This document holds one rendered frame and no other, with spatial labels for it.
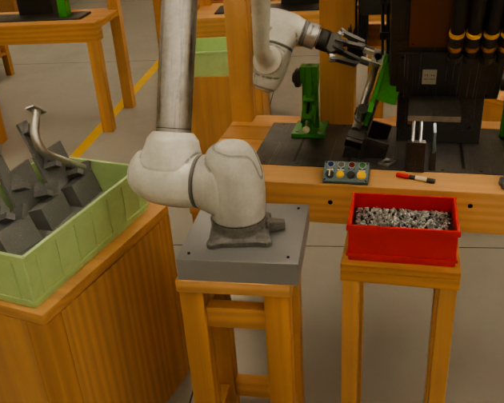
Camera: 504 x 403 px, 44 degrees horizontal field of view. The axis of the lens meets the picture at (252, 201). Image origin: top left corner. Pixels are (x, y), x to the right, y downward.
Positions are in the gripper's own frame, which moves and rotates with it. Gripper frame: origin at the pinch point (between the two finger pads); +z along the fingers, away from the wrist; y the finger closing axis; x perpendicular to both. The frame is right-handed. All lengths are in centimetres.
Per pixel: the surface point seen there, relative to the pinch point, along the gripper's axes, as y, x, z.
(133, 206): -78, 11, -60
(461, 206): -44, -11, 42
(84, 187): -77, 14, -79
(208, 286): -97, -29, -25
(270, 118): -14, 56, -28
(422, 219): -56, -22, 28
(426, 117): -24.1, -20.7, 20.4
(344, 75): 4.7, 30.0, -5.1
